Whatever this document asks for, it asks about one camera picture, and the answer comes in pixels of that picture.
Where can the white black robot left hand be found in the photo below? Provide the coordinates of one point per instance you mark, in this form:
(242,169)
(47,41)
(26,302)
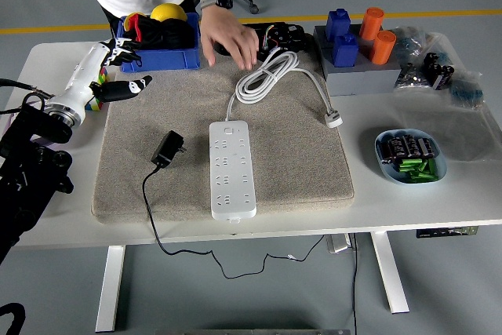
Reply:
(80,80)

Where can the person's left hand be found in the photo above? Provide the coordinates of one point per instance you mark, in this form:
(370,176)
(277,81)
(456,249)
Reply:
(227,33)

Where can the white power strip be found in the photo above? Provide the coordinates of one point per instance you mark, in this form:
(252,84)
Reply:
(231,143)

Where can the black plug adapter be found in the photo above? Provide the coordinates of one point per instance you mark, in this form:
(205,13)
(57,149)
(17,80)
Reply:
(166,148)

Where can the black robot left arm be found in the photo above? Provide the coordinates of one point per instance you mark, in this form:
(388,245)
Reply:
(27,178)

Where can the colourful puzzle cube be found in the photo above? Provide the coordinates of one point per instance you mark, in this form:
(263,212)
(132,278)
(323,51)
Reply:
(94,105)

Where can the black electronic device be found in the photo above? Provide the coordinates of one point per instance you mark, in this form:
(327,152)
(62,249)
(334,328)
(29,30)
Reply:
(282,37)

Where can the yellow ball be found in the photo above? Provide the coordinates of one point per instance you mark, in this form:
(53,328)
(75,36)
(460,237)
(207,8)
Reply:
(168,12)

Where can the blue plastic bin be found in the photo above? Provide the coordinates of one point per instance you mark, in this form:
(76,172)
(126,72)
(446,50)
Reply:
(164,60)

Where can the purple disc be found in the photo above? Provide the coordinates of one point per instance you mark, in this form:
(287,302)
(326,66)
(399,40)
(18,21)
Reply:
(43,142)

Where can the blue block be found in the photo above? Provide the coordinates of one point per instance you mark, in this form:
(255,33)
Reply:
(345,52)
(338,23)

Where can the grey-brown mat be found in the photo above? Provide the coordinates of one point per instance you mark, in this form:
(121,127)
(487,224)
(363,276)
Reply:
(294,154)

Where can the grey block base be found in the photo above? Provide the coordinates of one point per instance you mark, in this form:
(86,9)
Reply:
(361,80)

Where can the orange cylinder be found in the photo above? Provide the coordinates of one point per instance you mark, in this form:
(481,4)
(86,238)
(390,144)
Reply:
(370,23)
(383,48)

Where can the bag of blue parts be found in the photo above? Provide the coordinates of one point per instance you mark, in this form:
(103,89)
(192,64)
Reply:
(466,93)
(412,42)

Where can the bag of metal screws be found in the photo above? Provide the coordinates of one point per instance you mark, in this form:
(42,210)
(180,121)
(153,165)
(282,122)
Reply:
(409,78)

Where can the white table leg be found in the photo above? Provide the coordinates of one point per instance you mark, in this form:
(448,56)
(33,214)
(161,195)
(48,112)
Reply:
(111,292)
(388,272)

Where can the bag of black capacitors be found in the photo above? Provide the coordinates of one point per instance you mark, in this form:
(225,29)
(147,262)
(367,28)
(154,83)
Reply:
(439,70)

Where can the green battery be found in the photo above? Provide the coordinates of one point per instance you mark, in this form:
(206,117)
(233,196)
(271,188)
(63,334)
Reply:
(432,167)
(417,171)
(419,178)
(412,164)

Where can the large clear plastic bag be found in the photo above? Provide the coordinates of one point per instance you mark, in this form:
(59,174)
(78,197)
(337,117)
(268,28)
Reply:
(451,131)

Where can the light blue dish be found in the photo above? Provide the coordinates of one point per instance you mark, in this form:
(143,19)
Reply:
(441,170)

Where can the black table control panel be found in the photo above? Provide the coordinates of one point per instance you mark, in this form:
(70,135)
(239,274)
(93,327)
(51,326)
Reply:
(431,234)

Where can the silver bracket under table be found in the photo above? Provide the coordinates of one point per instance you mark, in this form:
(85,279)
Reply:
(337,242)

